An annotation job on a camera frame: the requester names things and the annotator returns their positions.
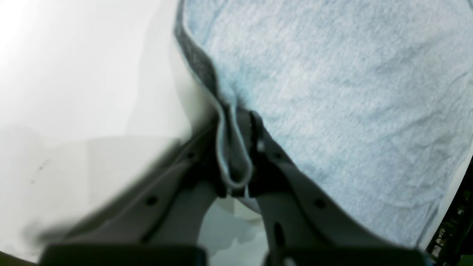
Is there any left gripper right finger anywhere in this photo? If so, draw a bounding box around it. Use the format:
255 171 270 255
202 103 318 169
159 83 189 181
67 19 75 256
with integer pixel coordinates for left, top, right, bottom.
248 111 425 266

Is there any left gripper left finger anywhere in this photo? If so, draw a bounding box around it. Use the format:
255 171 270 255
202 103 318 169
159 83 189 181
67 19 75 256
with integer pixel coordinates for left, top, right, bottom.
38 126 226 266

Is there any grey T-shirt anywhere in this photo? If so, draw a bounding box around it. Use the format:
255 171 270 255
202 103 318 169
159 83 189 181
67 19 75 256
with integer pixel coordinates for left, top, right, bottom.
174 0 472 247

